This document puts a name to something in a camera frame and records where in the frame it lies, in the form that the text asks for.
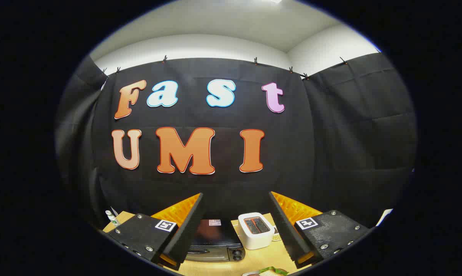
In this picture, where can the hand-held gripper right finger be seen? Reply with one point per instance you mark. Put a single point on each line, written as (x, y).
(282, 226)

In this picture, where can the white bottle with green label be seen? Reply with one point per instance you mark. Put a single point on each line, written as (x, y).
(112, 218)

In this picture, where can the black toaster oven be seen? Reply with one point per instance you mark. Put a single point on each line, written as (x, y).
(215, 239)

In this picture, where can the white pop-up toaster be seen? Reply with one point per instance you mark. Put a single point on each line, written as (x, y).
(254, 234)

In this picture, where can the small white and green item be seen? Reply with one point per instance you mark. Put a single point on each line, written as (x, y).
(277, 234)

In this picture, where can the lettuce sandwich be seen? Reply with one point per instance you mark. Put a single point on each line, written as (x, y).
(273, 271)

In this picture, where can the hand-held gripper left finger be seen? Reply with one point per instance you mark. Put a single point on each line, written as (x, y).
(190, 226)

